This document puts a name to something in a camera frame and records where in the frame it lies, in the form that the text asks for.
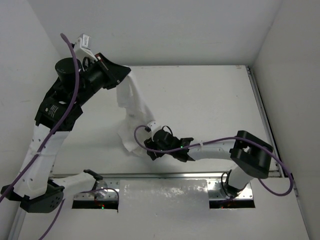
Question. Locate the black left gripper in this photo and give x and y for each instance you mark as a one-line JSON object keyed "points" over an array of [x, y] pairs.
{"points": [[105, 72]]}

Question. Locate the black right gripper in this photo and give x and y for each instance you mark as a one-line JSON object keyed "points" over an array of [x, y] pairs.
{"points": [[151, 144]]}

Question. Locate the white printed t-shirt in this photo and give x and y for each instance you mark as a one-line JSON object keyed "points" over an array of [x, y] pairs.
{"points": [[137, 112]]}

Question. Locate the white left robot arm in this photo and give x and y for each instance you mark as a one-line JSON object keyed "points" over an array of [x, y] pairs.
{"points": [[57, 114]]}

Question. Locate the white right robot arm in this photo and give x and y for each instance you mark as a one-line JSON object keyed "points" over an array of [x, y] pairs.
{"points": [[248, 152]]}

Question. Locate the white front cover panel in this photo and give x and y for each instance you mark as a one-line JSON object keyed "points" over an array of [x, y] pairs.
{"points": [[172, 210]]}

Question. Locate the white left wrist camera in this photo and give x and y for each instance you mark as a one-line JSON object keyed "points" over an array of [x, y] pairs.
{"points": [[82, 48]]}

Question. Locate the aluminium table edge rail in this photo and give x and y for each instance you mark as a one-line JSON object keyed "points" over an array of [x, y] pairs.
{"points": [[207, 175]]}

